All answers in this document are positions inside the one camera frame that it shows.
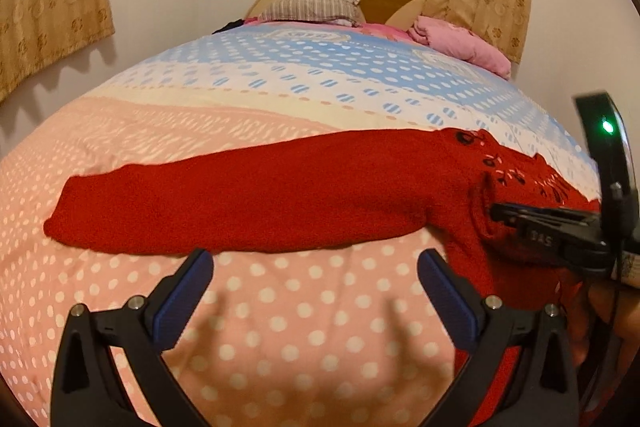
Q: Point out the pink folded cloth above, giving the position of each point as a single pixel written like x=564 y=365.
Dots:
x=460 y=42

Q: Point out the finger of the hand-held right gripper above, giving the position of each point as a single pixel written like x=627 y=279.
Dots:
x=540 y=213
x=560 y=242

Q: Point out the person's right hand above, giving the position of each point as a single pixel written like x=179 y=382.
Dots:
x=585 y=317

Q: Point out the pink pillow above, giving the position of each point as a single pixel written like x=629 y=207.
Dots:
x=380 y=29

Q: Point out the red knitted sweater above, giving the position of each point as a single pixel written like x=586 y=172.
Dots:
x=250 y=207

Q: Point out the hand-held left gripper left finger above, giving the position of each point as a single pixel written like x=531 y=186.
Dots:
x=182 y=292

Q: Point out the striped pillow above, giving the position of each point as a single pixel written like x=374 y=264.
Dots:
x=305 y=7

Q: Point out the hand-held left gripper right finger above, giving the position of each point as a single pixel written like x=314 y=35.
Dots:
x=450 y=302

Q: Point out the dotted pink and blue bedspread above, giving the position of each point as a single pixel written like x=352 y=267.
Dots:
x=300 y=107

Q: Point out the dark cloth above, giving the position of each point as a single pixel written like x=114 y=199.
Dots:
x=227 y=27

